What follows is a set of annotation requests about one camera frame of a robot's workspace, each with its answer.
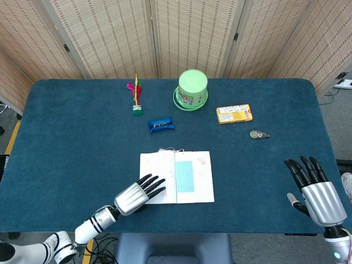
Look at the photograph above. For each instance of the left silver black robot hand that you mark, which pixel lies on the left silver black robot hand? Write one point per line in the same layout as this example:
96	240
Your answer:
130	199

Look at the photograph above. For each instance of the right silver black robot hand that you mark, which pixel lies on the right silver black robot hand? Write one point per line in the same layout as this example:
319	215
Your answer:
321	203

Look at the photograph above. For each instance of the light blue tasselled bookmark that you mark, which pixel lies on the light blue tasselled bookmark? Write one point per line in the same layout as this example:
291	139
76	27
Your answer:
184	177

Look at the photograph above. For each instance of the white lined notebook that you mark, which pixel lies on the white lined notebook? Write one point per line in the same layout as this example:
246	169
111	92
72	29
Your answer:
203	187

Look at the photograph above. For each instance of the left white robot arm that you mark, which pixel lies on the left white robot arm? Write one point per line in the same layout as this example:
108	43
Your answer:
88	228

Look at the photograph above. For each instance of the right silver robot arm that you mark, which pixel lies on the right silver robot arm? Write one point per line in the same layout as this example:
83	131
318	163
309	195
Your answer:
338	244

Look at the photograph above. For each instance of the white mesh shoe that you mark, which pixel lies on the white mesh shoe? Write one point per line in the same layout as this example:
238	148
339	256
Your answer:
347	184

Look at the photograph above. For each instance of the blue grey robot torso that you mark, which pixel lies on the blue grey robot torso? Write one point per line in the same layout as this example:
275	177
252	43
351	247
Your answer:
173	247

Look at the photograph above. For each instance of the blue snack packet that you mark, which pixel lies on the blue snack packet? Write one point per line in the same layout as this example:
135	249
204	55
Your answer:
161	125

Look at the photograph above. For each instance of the blue felt table cloth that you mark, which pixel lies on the blue felt table cloth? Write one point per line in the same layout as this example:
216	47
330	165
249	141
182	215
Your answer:
82	132

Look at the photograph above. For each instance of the colourful feather shuttlecock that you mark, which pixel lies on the colourful feather shuttlecock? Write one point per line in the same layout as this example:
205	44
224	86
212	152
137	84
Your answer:
137	110

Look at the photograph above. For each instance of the dark correction tape dispenser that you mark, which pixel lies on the dark correction tape dispenser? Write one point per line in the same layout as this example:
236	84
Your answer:
257	134

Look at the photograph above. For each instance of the white power strip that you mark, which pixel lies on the white power strip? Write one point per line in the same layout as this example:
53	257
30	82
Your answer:
343	83

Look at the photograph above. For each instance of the yellow cardboard box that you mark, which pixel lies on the yellow cardboard box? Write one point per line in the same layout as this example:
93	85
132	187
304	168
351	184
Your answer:
235	114

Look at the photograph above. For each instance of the green plastic bucket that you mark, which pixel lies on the green plastic bucket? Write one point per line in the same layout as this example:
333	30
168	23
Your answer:
192	85

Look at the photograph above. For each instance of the woven folding screen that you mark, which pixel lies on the woven folding screen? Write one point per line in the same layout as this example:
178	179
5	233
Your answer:
110	35

